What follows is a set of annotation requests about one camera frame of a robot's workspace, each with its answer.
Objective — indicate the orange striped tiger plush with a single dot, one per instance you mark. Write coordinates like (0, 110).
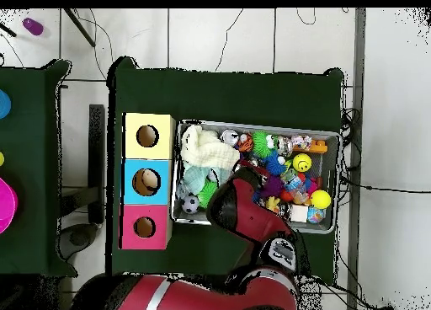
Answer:
(245, 143)

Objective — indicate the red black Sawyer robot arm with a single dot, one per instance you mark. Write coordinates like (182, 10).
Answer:
(256, 219)

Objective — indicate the shallow clear mesh bin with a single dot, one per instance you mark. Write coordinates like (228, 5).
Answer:
(331, 188)

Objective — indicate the wooden box with three holes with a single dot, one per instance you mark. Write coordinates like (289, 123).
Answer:
(148, 151)

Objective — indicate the blue fuzzy toy with eyes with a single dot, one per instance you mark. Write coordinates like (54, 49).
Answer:
(273, 165)

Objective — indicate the green fuzzy toy with eyes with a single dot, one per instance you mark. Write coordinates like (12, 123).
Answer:
(260, 142)

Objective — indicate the purple spiky ball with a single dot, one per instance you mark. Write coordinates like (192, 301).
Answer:
(272, 187)

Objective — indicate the silver crushed can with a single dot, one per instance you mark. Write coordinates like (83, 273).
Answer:
(230, 137)

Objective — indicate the yellow duck plush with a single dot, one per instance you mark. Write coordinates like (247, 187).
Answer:
(272, 203)

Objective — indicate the cream waffle cloth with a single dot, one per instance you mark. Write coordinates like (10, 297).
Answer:
(205, 151)

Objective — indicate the yellow smiley face ball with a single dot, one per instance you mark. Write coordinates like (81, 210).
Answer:
(302, 162)

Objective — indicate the small black white soccer ball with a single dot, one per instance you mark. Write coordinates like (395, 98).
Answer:
(190, 204)

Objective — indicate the plain yellow ball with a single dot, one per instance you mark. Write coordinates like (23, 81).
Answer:
(320, 199)

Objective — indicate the black upright panel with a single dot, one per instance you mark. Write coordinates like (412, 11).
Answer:
(96, 155)

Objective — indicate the black rod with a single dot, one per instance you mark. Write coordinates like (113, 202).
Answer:
(79, 27)

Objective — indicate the dark green side table cloth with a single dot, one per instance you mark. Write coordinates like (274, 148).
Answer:
(30, 121)

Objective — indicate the magenta plastic bowl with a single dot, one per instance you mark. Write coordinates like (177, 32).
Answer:
(6, 205)

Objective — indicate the small yellow ball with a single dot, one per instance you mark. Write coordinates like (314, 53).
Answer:
(1, 159)

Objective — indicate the blue plastic cup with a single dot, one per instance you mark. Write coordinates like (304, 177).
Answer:
(4, 104)

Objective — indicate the purple bottle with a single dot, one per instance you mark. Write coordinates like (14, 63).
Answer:
(33, 26)

